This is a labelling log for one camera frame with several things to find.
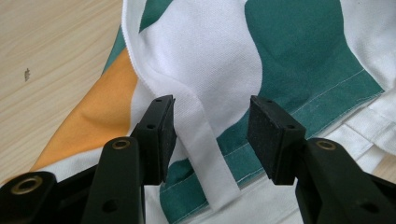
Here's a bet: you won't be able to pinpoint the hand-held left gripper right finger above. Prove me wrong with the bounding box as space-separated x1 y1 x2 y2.
247 95 396 224

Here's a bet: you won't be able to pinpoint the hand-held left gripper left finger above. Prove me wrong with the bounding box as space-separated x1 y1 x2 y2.
81 94 177 224

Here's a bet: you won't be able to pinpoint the white tote bag coloured spots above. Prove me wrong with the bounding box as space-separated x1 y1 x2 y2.
31 0 396 224

